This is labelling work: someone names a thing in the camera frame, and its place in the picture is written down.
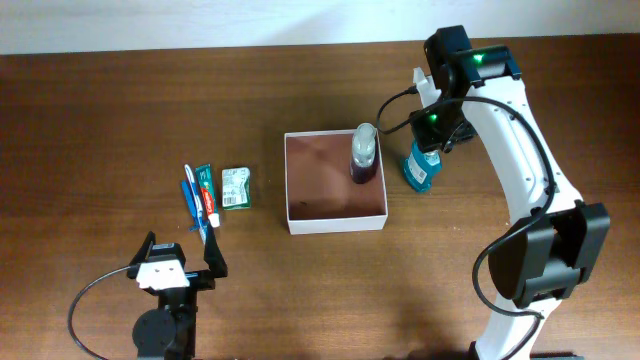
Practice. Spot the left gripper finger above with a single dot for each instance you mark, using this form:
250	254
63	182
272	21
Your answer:
142	253
213	256

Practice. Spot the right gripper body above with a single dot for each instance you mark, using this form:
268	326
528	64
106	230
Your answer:
441	125

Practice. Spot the teal mouthwash bottle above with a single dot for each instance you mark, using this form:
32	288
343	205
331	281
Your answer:
419	168

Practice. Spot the green white floss packet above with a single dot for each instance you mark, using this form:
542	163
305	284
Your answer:
236	188

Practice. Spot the purple liquid clear bottle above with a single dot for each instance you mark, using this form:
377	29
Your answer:
364	152

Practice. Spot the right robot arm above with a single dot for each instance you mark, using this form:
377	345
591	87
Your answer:
554	238

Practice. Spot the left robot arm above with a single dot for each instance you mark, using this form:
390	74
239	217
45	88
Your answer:
169	330

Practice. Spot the blue white toothbrush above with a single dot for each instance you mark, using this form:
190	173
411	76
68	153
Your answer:
194	203

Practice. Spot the red green toothpaste tube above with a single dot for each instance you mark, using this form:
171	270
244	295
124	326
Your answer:
206	184

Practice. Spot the white cardboard box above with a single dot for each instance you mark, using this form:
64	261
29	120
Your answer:
321	196

